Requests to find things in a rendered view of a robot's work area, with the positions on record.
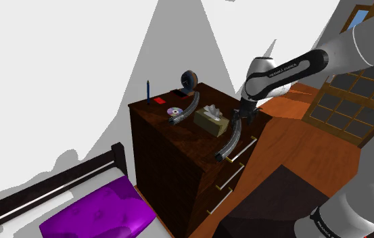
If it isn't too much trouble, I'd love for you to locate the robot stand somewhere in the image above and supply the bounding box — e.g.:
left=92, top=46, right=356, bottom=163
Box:
left=212, top=164, right=331, bottom=238

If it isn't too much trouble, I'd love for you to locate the olive tissue box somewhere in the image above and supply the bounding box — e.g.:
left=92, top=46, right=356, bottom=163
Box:
left=193, top=104, right=231, bottom=138

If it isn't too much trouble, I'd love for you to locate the purple pillow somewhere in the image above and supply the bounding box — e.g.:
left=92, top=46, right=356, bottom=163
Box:
left=39, top=175, right=158, bottom=238

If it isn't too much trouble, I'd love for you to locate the wooden framed window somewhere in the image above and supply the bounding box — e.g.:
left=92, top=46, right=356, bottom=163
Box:
left=339, top=0, right=374, bottom=34

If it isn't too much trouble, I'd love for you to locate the shiny compact disc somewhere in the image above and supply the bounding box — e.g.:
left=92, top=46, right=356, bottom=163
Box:
left=166, top=107, right=184, bottom=117

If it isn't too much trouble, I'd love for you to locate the wooden lattice glass door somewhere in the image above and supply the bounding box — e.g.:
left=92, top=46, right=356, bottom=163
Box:
left=301, top=58, right=374, bottom=148

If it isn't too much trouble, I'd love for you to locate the dark wooden bed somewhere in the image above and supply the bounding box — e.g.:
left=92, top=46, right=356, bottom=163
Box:
left=0, top=141, right=174, bottom=238

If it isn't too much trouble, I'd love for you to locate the dark wooden chest of drawers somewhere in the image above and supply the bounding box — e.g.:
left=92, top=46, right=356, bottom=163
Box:
left=128, top=82, right=273, bottom=238

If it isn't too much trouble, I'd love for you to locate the round dark table clock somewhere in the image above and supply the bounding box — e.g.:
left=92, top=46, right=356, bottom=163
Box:
left=180, top=70, right=199, bottom=97

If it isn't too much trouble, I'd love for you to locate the curved black ribbed bar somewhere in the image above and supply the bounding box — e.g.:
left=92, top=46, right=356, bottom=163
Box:
left=214, top=118, right=243, bottom=163
left=168, top=91, right=201, bottom=126

